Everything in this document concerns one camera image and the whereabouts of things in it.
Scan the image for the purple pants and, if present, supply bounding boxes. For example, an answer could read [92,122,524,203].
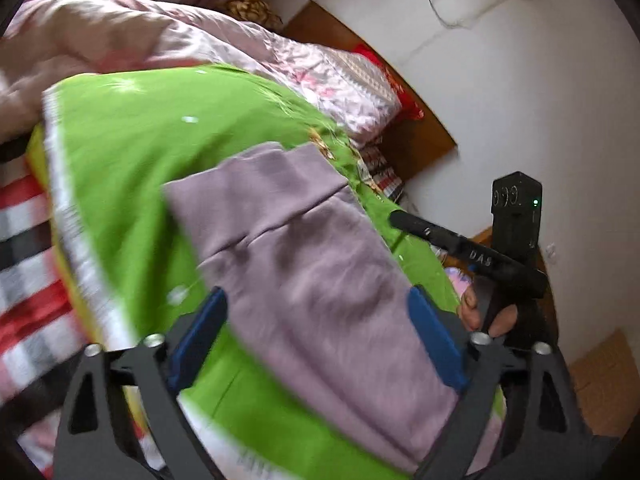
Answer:
[162,141,502,477]

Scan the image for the red black plaid bedsheet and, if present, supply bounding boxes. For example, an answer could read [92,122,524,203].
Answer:
[0,172,116,476]

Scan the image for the person's right hand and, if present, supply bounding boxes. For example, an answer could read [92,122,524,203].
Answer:
[457,284,521,339]

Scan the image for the grey patterned pillow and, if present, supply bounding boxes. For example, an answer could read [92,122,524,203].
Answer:
[320,45,404,137]

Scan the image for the wooden headboard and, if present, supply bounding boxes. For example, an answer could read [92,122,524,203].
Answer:
[282,0,459,182]

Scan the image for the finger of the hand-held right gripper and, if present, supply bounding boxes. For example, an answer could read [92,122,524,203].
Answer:
[389,210,468,261]

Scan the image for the yellow patterned cloth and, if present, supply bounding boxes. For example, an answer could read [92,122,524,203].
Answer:
[222,0,284,29]

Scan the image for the green blanket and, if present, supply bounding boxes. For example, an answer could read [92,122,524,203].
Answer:
[25,62,507,480]

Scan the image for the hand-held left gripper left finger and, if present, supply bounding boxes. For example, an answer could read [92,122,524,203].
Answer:
[55,286,229,480]

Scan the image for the red pillow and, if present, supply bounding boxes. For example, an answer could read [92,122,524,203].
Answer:
[351,43,425,122]

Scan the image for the pink quilt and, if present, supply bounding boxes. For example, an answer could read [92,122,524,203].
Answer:
[0,0,401,147]

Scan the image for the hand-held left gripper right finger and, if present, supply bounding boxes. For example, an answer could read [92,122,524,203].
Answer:
[406,286,621,480]

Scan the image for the brown cardboard box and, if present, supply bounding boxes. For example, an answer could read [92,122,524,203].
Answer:
[567,329,637,437]

